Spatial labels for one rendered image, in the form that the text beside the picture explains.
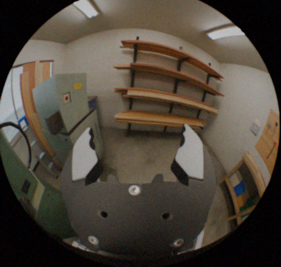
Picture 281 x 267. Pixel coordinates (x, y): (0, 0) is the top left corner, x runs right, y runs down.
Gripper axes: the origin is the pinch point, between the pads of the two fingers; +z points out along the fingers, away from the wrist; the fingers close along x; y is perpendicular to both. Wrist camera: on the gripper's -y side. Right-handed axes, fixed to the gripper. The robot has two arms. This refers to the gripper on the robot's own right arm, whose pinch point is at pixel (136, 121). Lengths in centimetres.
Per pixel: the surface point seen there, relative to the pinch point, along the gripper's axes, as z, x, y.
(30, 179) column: -23, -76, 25
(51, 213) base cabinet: -40, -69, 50
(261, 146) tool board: -25, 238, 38
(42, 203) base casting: -34, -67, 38
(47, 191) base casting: -21, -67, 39
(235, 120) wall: 76, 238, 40
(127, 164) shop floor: 68, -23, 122
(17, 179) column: -31, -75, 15
